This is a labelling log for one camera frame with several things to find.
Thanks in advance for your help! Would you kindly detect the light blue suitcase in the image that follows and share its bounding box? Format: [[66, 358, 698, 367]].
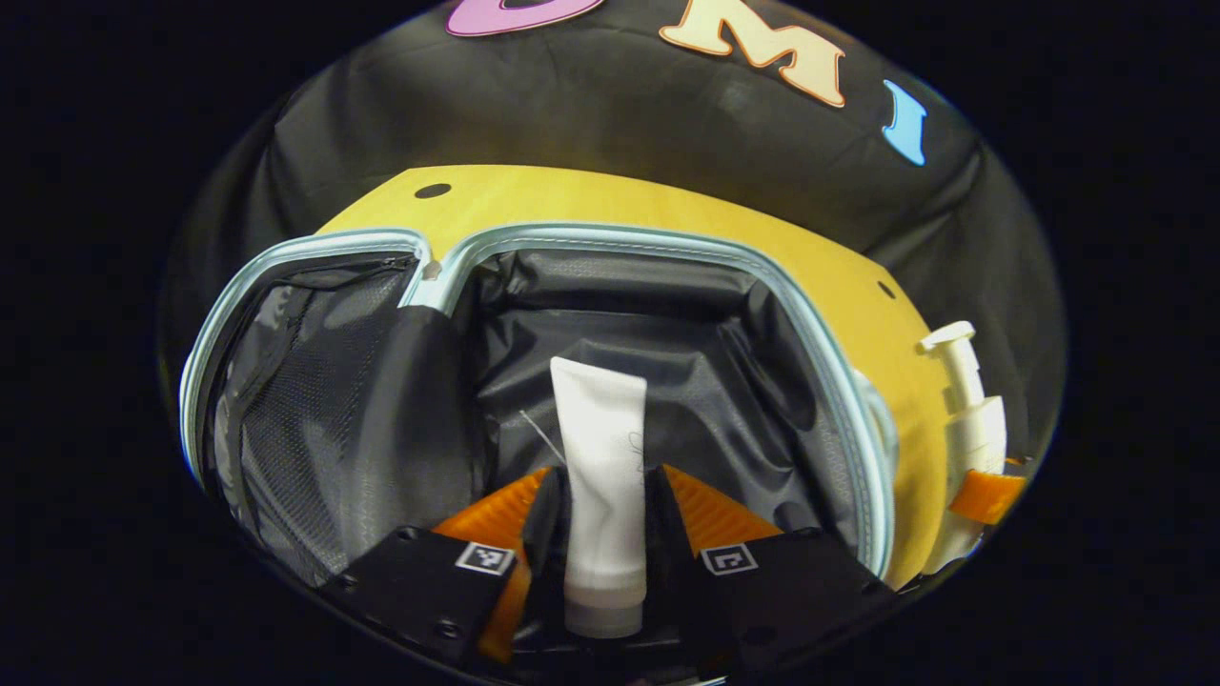
[[178, 223, 903, 596]]

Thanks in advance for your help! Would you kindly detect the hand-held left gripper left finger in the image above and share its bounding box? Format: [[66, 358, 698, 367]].
[[320, 465, 573, 668]]

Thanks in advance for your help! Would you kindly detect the white squeeze tube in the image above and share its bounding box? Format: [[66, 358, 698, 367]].
[[550, 356, 650, 640]]

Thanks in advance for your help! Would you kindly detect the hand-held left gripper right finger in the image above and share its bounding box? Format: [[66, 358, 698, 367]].
[[643, 463, 899, 670]]

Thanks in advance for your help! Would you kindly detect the white pump bottle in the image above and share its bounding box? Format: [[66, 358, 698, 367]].
[[918, 320, 1009, 575]]

